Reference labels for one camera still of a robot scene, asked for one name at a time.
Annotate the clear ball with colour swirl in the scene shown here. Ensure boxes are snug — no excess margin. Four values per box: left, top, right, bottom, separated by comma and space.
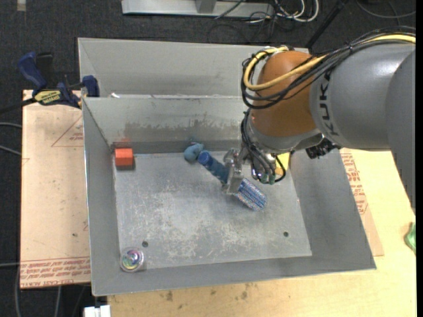
119, 247, 145, 273

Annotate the blue striped brush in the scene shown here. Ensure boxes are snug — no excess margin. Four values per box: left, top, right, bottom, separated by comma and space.
183, 141, 268, 212

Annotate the orange-red block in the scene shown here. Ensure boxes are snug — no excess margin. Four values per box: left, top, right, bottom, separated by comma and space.
114, 147, 135, 170

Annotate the brown cardboard board, red print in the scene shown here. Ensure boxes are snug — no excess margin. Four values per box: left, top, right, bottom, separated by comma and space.
19, 89, 385, 290

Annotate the yellow block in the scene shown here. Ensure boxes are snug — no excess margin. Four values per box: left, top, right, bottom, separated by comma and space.
275, 151, 291, 178

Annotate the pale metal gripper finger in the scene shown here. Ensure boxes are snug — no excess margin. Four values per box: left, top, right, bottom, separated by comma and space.
221, 169, 246, 195

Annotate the grey metal bin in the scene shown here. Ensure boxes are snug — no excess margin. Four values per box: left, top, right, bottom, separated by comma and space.
77, 37, 377, 297

